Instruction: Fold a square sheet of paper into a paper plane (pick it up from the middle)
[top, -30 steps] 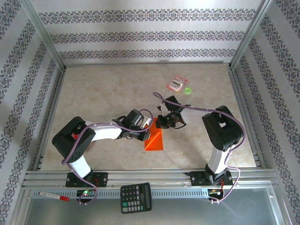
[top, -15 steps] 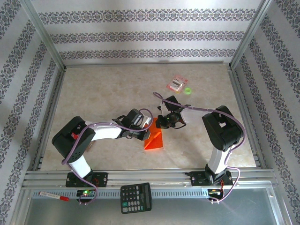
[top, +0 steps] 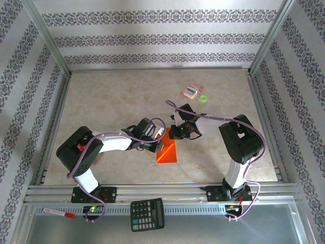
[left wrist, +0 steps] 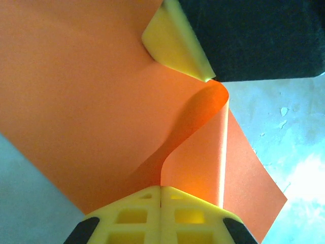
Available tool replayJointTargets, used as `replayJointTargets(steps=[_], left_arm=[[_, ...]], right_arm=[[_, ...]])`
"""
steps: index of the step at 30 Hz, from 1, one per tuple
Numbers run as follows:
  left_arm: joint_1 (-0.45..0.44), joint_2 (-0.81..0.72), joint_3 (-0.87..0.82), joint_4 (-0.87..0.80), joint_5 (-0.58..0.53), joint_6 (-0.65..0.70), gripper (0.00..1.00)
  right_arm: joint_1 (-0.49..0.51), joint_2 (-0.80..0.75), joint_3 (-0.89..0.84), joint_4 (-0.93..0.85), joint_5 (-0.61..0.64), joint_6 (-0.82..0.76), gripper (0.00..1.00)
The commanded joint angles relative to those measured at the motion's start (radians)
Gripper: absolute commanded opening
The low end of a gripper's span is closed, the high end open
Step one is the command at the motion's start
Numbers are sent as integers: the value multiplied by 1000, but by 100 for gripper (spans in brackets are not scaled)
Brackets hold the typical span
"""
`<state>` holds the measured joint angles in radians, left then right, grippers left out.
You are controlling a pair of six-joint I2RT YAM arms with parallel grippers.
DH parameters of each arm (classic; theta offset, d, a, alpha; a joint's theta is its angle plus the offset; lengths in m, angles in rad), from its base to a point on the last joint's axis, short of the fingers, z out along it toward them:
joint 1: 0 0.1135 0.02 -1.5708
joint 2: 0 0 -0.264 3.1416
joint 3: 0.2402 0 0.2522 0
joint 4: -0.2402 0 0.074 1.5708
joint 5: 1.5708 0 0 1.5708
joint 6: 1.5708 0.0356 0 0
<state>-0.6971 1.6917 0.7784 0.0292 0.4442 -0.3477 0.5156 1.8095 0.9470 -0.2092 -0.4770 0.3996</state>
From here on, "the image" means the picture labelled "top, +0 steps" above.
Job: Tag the orange paper sheet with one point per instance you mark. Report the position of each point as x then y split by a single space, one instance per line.
168 152

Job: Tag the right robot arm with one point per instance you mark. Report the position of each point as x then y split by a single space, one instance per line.
241 142

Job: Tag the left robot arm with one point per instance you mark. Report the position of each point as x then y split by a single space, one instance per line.
76 150

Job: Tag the grey metal sheet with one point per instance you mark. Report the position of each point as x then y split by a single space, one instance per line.
203 228

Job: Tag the pink battery blister pack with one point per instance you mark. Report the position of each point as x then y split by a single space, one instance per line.
191 91

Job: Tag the black calculator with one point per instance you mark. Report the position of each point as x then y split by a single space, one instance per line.
147 214

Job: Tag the white marker with red cap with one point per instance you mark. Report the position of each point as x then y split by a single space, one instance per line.
57 212

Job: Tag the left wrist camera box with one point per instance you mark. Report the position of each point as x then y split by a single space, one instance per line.
146 127

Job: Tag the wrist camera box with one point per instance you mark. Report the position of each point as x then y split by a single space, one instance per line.
185 111
146 127

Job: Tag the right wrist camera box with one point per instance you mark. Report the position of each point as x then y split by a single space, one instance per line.
185 111

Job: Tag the aluminium mounting rail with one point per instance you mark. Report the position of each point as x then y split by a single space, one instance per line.
165 190

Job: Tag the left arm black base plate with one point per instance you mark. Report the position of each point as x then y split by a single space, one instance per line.
110 194

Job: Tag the aluminium rear rail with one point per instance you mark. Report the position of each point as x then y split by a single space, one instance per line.
152 69

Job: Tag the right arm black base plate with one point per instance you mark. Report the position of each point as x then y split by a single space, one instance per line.
214 194

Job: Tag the aluminium side rail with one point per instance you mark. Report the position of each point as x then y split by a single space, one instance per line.
61 101
259 101

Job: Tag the aluminium frame post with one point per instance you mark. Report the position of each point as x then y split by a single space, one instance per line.
45 35
270 35

